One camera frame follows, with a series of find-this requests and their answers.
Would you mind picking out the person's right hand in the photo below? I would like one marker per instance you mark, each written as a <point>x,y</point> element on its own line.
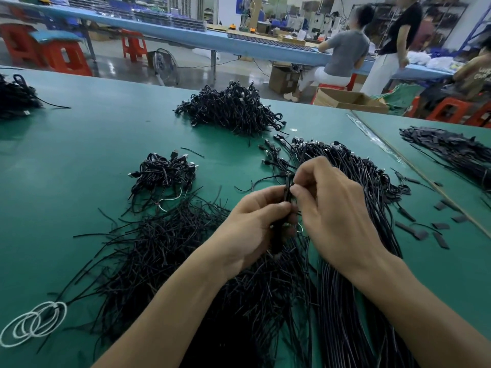
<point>345,226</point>

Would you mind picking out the person's left hand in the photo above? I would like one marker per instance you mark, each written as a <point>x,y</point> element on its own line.
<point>245,230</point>

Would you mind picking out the person's left forearm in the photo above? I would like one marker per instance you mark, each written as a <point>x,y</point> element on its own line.
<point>157,322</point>

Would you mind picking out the scattered dark tie pieces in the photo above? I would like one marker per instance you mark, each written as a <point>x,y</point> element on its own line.
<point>439,240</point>

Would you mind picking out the open cardboard box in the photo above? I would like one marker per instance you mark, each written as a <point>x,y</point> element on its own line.
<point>349,99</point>

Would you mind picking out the green bag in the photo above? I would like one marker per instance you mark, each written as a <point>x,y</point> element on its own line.
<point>403,95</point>

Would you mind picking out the small cardboard box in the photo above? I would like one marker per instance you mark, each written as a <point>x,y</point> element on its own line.
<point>284,79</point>

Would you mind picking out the red plastic stool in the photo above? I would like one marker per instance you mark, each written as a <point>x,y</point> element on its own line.
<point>134,46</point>
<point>452,111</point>
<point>19,42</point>

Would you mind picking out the grey floor fan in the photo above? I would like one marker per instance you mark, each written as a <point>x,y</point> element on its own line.
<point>163,66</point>

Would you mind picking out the pile of white bags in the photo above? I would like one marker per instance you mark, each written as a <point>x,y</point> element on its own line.
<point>429,61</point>

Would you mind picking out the long blue workbench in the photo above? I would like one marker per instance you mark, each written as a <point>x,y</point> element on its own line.
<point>222,40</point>

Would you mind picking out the white pillar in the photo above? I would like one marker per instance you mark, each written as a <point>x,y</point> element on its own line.
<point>228,10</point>

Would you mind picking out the metal storage shelf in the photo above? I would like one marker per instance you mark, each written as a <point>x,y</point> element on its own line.
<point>449,15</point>

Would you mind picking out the blue metal rack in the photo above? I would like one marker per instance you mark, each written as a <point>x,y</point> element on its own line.
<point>479,26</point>

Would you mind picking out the red stool with blue seat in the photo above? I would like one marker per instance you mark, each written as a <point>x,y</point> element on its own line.
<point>63,53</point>

